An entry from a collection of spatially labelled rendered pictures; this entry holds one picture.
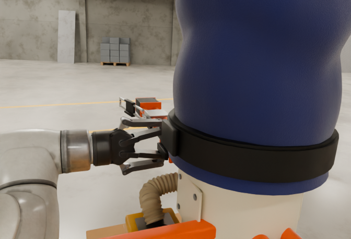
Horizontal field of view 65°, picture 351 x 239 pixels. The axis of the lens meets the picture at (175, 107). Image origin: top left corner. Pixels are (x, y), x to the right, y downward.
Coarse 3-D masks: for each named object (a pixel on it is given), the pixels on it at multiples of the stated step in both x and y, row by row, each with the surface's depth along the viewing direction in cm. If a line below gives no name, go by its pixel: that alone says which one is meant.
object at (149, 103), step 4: (136, 100) 97; (140, 100) 95; (144, 100) 95; (148, 100) 95; (152, 100) 95; (156, 100) 96; (136, 104) 97; (140, 104) 91; (144, 104) 92; (148, 104) 92; (152, 104) 92; (156, 104) 93; (160, 104) 94; (136, 108) 97; (148, 108) 92; (160, 108) 94; (140, 112) 92
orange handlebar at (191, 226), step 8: (144, 112) 87; (176, 224) 34; (184, 224) 34; (192, 224) 34; (200, 224) 35; (208, 224) 35; (136, 232) 33; (144, 232) 33; (152, 232) 33; (160, 232) 33; (168, 232) 33; (176, 232) 33; (184, 232) 33; (192, 232) 34; (200, 232) 34; (208, 232) 34; (288, 232) 34
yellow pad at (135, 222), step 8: (168, 208) 58; (128, 216) 55; (136, 216) 55; (168, 216) 54; (176, 216) 55; (128, 224) 52; (136, 224) 52; (144, 224) 52; (152, 224) 52; (160, 224) 48; (168, 224) 52; (128, 232) 51
